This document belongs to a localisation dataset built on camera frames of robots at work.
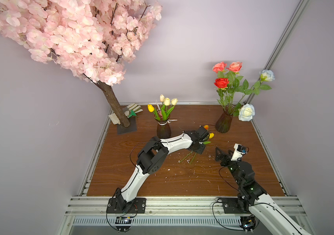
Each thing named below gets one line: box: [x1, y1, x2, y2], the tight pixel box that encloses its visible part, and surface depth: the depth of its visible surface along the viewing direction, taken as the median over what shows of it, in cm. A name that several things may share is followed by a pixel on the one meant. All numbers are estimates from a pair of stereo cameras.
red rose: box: [213, 77, 230, 108], surface depth 81 cm
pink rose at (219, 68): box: [212, 61, 229, 79], surface depth 83 cm
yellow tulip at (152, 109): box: [147, 104, 161, 121], surface depth 80 cm
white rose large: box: [238, 103, 256, 122], surface depth 71 cm
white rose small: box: [237, 69, 276, 105], surface depth 83 cm
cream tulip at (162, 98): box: [159, 94, 166, 107], surface depth 85 cm
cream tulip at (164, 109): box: [162, 97, 170, 121], surface depth 86 cm
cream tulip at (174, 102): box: [166, 97, 179, 119], surface depth 85 cm
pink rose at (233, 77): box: [226, 61, 244, 89], surface depth 81 cm
